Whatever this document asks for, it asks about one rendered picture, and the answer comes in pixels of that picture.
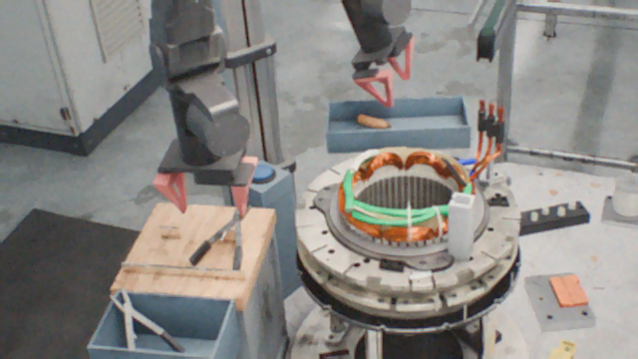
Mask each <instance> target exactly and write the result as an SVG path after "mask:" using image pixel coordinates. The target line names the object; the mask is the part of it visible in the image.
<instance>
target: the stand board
mask: <svg viewBox="0 0 638 359"><path fill-rule="evenodd" d="M234 211H235V207H228V206H210V205H192V204H188V205H187V210H186V212H185V214H181V213H180V211H179V210H178V209H177V208H176V207H175V205H174V204H173V203H157V205H156V207H155V209H154V211H153V213H152V214H151V215H150V217H149V219H148V221H147V223H146V224H145V226H144V228H143V230H142V232H141V234H140V236H139V237H138V239H137V241H136V243H135V245H134V247H133V248H132V252H131V254H130V256H129V257H128V258H127V260H126V262H134V263H149V264H164V265H178V266H192V265H191V264H190V262H189V259H188V258H189V257H191V256H192V255H193V254H194V253H195V251H196V250H197V249H198V248H199V247H200V246H201V245H202V244H203V242H204V241H205V240H206V239H207V240H209V239H210V238H211V237H212V236H213V235H214V234H215V233H216V232H217V231H218V230H219V229H221V228H222V227H223V226H224V225H225V224H226V223H228V222H229V221H230V220H231V219H232V218H233V214H234ZM275 222H276V215H275V209H264V208H252V209H251V210H250V211H249V213H248V214H247V215H246V216H245V218H244V219H243V220H242V222H241V231H242V247H243V258H242V264H241V268H240V270H245V272H246V280H239V279H224V278H211V277H197V276H183V275H169V274H155V273H140V272H127V271H123V269H121V271H120V273H119V275H118V277H117V279H116V281H115V282H114V284H113V286H112V288H111V292H112V295H113V296H114V297H115V295H116V293H117V291H118V290H122V289H125V290H126V291H135V292H149V293H162V294H175V295H188V296H202V297H215V298H228V299H235V304H236V309H237V310H238V311H245V309H246V306H247V303H248V300H249V299H250V296H251V293H252V290H253V287H254V284H255V281H256V279H257V273H258V270H259V267H260V264H261V261H262V258H263V257H264V254H265V251H266V248H267V245H268V242H269V239H270V237H271V234H272V231H273V228H274V225H275ZM160 225H166V226H178V228H179V232H180V238H166V237H161V236H160ZM235 246H236V242H229V241H219V240H217V241H216V242H215V243H214V245H212V249H211V250H210V251H209V253H208V254H207V255H206V256H205V257H204V258H203V259H202V260H201V261H200V262H199V263H198V264H197V265H196V266H194V267H207V268H221V269H232V264H233V258H234V253H235Z"/></svg>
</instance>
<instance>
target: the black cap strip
mask: <svg viewBox="0 0 638 359"><path fill-rule="evenodd" d="M560 207H563V208H564V215H559V214H557V213H558V209H559V208H560ZM568 207H569V202H568V203H563V204H558V205H553V206H548V208H549V214H542V208H538V209H533V210H527V211H522V212H520V231H519V234H518V237H521V236H526V235H531V234H536V233H541V232H546V231H552V230H556V229H561V228H566V227H571V226H575V225H580V224H585V223H590V212H589V211H588V210H587V208H586V207H585V206H584V205H583V203H582V202H581V201H580V200H579V201H575V210H571V209H569V208H568ZM534 212H535V213H537V220H531V219H530V218H531V214H532V213H534Z"/></svg>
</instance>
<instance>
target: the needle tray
mask: <svg viewBox="0 0 638 359"><path fill-rule="evenodd" d="M360 115H363V116H367V117H371V118H374V119H378V120H382V121H385V122H388V123H390V126H391V127H392V129H390V130H379V129H375V128H371V127H368V126H364V125H361V124H358V117H359V116H360ZM394 129H396V130H394ZM326 142H327V154H328V155H330V154H352V153H365V152H366V151H370V150H381V149H385V148H399V147H406V149H424V150H444V149H468V148H470V147H471V124H470V115H469V111H468V106H467V102H466V97H465V95H453V96H432V97H412V98H393V107H389V108H386V107H385V106H384V105H383V104H382V103H381V102H380V101H378V100H377V99H370V100H348V101H330V102H329V101H328V102H327V117H326Z"/></svg>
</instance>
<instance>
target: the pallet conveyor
mask: <svg viewBox="0 0 638 359"><path fill-rule="evenodd" d="M486 2H487V0H479V2H478V5H477V6H476V7H475V9H474V11H473V13H472V15H471V17H470V19H469V21H468V33H470V32H471V31H472V29H473V27H474V25H475V23H476V21H477V19H478V17H479V14H480V12H481V10H482V9H483V7H484V6H485V4H486ZM517 11H523V12H534V13H545V14H547V15H546V26H545V28H546V31H545V32H544V37H545V39H544V42H543V43H548V44H550V43H551V40H552V38H554V37H555V36H556V32H555V31H554V30H553V29H554V28H555V25H556V16H557V15H567V16H578V17H588V18H600V19H611V20H622V21H633V22H638V10H628V9H617V8H605V7H593V6H582V5H570V4H564V3H563V2H562V1H561V0H547V2H536V1H524V0H495V1H494V3H493V5H492V7H491V8H490V10H489V12H488V14H487V16H486V18H485V20H484V22H483V24H482V26H481V28H480V30H479V32H478V37H477V56H476V61H477V62H478V61H479V59H488V62H489V63H491V61H492V59H493V57H494V56H495V53H496V51H497V49H498V48H499V60H498V78H497V94H496V117H497V118H498V113H497V107H498V108H499V109H500V105H501V106H502V107H503V108H505V110H504V114H503V120H504V121H505V126H504V140H503V143H502V152H501V154H500V155H499V156H498V157H497V158H495V159H494V160H493V165H497V164H501V163H507V156H508V153H510V154H516V155H523V156H530V157H537V158H544V159H551V160H557V161H564V162H571V163H578V164H585V165H591V166H598V167H605V168H612V169H619V170H625V171H631V172H632V171H633V172H635V173H636V174H638V154H637V153H638V152H635V153H634V154H632V155H630V156H629V157H628V159H621V158H614V157H607V156H600V155H593V154H587V153H580V152H572V151H565V150H558V149H551V148H545V147H537V146H530V145H523V144H517V141H516V140H515V139H514V138H513V137H512V136H511V135H510V133H509V128H510V99H511V85H512V70H513V56H514V42H515V27H516V13H517Z"/></svg>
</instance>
